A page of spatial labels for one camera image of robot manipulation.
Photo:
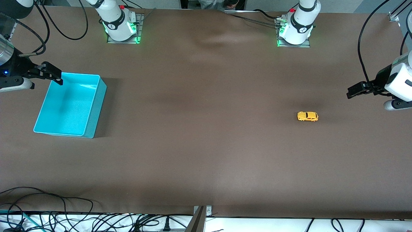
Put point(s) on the yellow toy beetle car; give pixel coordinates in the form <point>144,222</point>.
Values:
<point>307,116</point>

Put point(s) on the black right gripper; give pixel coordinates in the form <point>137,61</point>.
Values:
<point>16,67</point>

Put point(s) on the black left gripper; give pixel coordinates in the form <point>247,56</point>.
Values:
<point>380,79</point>

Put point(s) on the aluminium frame profile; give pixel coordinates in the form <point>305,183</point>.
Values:
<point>393,16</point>
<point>9,27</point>

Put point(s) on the grey metal bar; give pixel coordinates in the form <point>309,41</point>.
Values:
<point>197,222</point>

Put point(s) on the person in grey clothes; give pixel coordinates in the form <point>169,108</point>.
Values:
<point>212,4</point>

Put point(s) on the brown table cover sheet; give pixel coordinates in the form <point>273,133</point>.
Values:
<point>206,129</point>

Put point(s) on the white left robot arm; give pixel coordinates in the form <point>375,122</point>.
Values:
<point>299,22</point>

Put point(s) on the turquoise plastic bin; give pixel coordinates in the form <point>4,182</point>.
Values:
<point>70,109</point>

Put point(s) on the black power plug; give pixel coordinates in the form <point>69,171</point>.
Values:
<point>166,227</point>

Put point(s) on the metal bracket plate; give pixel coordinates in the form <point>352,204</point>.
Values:
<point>208,211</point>

